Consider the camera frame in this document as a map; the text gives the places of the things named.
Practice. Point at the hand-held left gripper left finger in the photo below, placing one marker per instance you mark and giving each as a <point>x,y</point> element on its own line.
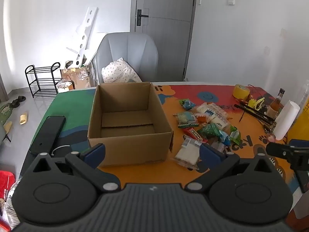
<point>95,153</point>

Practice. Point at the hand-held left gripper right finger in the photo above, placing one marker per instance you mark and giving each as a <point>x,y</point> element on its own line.
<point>208,153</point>

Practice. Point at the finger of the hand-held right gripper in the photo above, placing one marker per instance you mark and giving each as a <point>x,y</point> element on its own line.
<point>277,149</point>
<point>299,143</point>

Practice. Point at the small clear snack packet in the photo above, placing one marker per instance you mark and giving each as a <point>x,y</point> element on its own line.
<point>217,146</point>

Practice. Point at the large white bread packet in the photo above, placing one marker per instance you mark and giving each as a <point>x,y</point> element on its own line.
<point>187,152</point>

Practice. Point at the small blue white packet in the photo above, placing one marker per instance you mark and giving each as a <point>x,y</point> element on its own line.
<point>225,137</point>

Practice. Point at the crinkled green snack packet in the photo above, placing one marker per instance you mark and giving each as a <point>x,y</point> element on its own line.
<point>210,130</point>

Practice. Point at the red candy packet green end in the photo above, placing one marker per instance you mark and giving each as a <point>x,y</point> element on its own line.
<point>193,133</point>

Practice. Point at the plain white snack packet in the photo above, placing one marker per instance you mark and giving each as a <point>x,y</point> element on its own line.
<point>221,123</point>

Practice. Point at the small green snack packet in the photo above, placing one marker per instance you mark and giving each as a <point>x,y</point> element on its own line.
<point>235,135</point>

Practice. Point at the orange snack packet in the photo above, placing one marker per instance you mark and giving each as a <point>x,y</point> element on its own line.
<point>202,119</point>

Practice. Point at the brown cardboard box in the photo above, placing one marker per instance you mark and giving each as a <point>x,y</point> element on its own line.
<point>135,145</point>

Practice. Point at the green biscuit packet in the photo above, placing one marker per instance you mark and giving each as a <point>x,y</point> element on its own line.
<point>185,119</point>

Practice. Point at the white packet blue label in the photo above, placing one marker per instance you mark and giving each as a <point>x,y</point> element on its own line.
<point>210,112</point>

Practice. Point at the blue green snack packet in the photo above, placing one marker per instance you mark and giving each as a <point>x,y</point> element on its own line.
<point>187,104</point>

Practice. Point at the yellow bag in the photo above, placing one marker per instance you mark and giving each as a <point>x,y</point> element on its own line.
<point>301,125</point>

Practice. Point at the white paper roll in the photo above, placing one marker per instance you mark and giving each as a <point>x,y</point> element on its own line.
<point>286,120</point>

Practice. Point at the black metal rod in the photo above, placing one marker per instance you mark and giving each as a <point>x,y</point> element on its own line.
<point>256,117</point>
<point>257,112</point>

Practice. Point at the brown glass bottle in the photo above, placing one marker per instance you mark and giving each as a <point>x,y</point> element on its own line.
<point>276,106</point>

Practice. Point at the yellow plastic clip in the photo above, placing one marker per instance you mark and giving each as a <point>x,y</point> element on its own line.
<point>257,102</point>

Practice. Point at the black smartphone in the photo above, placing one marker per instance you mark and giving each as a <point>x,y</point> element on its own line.
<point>47,135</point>

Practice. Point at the colourful printed table mat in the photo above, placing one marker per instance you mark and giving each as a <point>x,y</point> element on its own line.
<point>72,106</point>

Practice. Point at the yellow tape roll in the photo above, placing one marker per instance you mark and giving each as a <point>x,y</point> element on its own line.
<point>241,93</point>

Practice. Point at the white dotted pillow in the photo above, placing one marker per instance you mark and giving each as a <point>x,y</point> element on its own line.
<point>115,71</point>

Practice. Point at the dark slipper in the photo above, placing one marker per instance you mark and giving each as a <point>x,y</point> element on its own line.
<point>21,98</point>
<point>15,104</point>

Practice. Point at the red plastic bag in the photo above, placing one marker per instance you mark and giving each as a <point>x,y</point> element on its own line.
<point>6,181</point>

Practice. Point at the black shoe rack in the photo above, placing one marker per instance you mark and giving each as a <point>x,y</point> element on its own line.
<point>32,77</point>

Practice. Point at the green floor mat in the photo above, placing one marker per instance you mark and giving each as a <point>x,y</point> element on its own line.
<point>4,112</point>

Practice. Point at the plain white foam board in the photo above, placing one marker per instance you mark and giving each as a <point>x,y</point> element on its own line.
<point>96,43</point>

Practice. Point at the grey armchair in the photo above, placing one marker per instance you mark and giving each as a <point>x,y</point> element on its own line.
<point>135,50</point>

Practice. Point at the white foam board with holes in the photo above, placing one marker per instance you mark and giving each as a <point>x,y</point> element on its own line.
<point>85,29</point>

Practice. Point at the grey door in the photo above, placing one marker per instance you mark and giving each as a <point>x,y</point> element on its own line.
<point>166,29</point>

